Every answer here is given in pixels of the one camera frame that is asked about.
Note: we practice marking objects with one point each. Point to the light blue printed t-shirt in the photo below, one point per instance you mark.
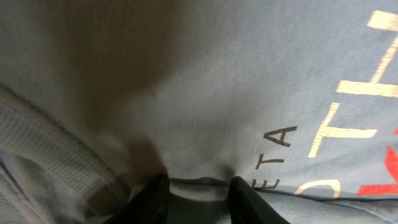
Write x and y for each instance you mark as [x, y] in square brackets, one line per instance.
[299, 98]

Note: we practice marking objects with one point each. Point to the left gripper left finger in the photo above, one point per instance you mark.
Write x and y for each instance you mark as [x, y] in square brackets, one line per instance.
[149, 206]

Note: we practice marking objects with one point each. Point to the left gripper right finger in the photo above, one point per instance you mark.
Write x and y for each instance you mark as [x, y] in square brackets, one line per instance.
[247, 207]

